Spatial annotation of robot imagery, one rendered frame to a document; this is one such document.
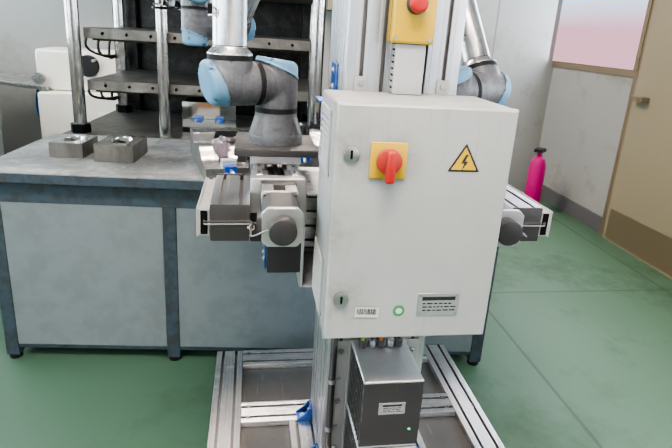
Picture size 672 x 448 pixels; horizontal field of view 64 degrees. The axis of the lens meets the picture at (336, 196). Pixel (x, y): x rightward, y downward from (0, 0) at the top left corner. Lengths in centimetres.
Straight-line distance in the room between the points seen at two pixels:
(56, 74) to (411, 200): 389
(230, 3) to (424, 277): 80
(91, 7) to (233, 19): 391
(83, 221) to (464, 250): 154
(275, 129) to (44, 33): 408
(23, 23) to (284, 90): 415
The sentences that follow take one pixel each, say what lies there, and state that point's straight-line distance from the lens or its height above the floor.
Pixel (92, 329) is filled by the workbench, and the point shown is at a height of 14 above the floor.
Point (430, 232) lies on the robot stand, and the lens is 104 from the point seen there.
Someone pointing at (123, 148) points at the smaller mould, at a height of 86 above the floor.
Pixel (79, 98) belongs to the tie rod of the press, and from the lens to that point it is 293.
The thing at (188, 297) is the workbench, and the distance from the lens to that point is 224.
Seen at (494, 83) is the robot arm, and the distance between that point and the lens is 165.
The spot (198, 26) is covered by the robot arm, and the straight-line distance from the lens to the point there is 165.
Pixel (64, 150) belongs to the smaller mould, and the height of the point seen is 83.
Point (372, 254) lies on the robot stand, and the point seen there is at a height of 95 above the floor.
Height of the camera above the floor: 135
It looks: 17 degrees down
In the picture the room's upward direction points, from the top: 4 degrees clockwise
